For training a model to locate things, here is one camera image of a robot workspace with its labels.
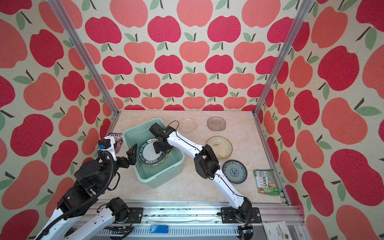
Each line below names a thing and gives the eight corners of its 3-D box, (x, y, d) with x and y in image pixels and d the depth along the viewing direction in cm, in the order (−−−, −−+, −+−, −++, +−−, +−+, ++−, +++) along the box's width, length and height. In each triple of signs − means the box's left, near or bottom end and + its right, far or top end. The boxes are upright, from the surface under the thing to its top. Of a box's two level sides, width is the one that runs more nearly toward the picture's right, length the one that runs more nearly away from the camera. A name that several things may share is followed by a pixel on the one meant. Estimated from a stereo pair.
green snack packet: (259, 195, 82) (261, 194, 81) (253, 171, 92) (254, 169, 90) (280, 195, 82) (282, 194, 81) (271, 171, 92) (273, 169, 90)
